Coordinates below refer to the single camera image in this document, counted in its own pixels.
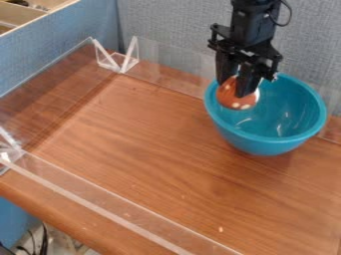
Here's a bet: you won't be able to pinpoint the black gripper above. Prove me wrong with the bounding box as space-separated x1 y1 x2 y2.
208 0 282 98

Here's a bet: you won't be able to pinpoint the red white-stemmed toy mushroom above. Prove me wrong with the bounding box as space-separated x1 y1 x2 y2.
216 76 260 111

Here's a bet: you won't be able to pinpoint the black cables below table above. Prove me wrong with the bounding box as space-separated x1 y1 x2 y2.
0 222 51 255

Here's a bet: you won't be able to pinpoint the wooden shelf unit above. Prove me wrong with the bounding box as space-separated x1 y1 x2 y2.
0 0 81 37

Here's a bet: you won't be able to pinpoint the clear acrylic barrier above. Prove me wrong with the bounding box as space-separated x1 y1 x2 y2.
99 38 341 142
0 146 242 255
0 38 117 150

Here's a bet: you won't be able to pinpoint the blue plastic bowl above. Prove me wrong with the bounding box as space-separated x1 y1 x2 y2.
204 73 328 155

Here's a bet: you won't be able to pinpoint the clear acrylic left barrier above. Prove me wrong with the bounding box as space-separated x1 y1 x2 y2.
0 38 117 150

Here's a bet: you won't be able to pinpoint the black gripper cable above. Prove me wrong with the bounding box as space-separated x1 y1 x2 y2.
265 0 293 28

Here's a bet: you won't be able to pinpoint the clear acrylic front barrier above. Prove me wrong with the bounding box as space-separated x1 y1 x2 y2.
0 146 242 255

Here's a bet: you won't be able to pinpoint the clear acrylic back barrier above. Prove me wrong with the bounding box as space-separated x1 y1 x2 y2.
99 38 341 142

